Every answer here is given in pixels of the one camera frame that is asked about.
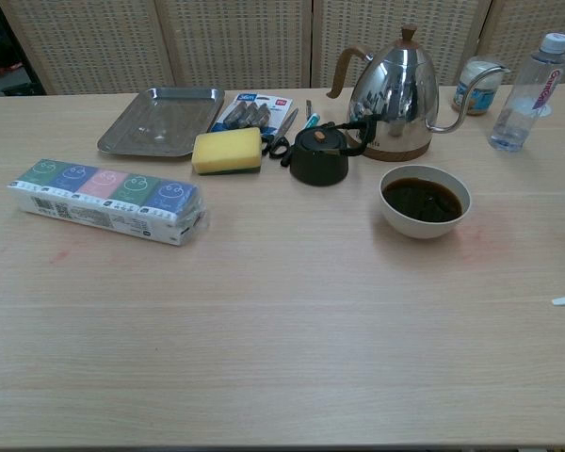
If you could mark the slim utility knife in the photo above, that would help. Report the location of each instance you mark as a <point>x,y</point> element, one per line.
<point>309,107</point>

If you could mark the teal white marker pen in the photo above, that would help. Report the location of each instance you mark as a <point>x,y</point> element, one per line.
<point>311,121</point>

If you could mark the steel gooseneck kettle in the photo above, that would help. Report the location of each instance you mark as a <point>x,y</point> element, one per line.
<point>395,103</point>

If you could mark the clear water bottle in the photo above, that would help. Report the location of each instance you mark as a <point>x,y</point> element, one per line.
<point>518,108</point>

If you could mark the multicolour tissue multipack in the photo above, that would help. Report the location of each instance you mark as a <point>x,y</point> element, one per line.
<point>103,198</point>

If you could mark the white lidded jar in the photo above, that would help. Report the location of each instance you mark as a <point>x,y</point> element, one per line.
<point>471,94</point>

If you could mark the rectangular steel tray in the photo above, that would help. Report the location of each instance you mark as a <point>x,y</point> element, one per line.
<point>160,122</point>

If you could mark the black cast iron teapot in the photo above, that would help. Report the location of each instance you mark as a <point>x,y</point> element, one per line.
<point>318,165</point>

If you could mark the woven wooden folding screen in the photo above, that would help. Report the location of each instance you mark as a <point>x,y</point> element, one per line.
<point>240,42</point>

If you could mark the yellow green sponge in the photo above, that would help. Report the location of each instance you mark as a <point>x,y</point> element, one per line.
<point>226,148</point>

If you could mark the blue binder clip card pack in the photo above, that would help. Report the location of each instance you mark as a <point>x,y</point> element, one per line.
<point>245,113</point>

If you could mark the white bowl of dark liquid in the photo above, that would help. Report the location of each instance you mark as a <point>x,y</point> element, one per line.
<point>421,200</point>

